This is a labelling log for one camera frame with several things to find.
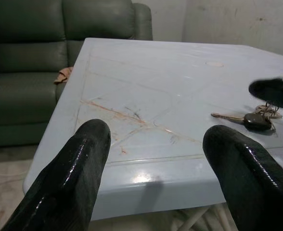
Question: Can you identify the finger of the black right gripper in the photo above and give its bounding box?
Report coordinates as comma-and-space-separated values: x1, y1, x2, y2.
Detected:
248, 69, 283, 109

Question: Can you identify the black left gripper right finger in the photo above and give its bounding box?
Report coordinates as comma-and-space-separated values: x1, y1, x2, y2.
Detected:
202, 126, 283, 231

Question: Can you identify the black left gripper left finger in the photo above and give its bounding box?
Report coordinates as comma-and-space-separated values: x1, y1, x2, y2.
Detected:
0, 118, 112, 231

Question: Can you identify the car key with black head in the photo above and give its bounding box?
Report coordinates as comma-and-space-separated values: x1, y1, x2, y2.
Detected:
210, 112, 272, 131

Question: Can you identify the tan crumpled cloth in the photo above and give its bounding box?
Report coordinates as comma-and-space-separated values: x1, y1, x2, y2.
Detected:
53, 67, 74, 85

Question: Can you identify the light blue plastic table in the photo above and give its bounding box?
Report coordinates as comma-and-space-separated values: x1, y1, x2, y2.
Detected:
23, 37, 283, 231

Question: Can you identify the dark green leather sofa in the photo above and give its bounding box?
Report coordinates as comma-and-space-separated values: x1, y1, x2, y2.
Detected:
0, 0, 154, 148

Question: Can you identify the tan key ring cord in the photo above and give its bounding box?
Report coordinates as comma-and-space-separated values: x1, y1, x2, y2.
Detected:
254, 102, 283, 130

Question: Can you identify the white floor cable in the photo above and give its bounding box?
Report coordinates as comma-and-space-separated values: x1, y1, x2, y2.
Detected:
0, 167, 30, 192

